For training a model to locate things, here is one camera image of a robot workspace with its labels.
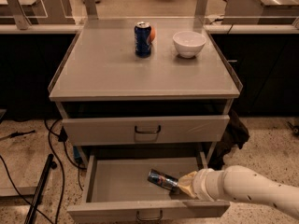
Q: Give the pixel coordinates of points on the orange fruit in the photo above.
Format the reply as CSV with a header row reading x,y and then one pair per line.
x,y
152,34

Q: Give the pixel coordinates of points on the black tool on floor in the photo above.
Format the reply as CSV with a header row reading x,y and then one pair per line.
x,y
12,135

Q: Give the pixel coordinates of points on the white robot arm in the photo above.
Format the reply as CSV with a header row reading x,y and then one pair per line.
x,y
241,185

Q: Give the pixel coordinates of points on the redbull can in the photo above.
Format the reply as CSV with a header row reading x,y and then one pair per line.
x,y
163,180

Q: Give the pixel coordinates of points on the black bar on floor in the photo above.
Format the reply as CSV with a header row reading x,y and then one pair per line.
x,y
31,215

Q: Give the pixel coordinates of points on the left background desk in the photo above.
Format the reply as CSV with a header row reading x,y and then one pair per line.
x,y
40,12

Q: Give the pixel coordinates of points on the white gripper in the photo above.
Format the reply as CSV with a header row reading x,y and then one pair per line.
x,y
201,181

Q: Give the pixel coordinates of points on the top grey drawer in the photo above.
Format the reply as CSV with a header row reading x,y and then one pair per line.
x,y
145,130

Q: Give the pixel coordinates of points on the background desk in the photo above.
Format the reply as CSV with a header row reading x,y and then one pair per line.
x,y
261,11
40,12

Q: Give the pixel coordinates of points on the white bowl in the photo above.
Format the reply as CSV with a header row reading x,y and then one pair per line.
x,y
188,43

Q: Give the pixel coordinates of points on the right background desk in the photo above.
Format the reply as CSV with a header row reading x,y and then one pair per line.
x,y
261,11

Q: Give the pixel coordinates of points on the grey drawer cabinet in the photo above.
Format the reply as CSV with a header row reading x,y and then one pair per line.
x,y
103,78

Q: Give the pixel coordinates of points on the open middle grey drawer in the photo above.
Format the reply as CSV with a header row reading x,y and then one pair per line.
x,y
119,190

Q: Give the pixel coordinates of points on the blue pepsi can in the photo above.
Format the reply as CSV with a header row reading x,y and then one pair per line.
x,y
142,39

